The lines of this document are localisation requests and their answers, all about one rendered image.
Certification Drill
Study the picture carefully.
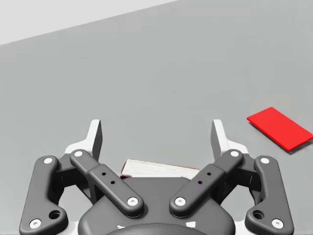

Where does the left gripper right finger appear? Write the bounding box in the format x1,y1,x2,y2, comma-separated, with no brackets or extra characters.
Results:
169,119,295,235

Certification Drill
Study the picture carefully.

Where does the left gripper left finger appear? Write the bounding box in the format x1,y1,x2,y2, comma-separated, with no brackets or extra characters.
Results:
19,119,145,235

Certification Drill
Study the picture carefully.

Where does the red and white carton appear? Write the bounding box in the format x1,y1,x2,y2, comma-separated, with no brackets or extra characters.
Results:
120,159,201,179

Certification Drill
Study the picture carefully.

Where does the red pad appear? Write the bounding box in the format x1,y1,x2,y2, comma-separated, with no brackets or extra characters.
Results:
246,106,313,151

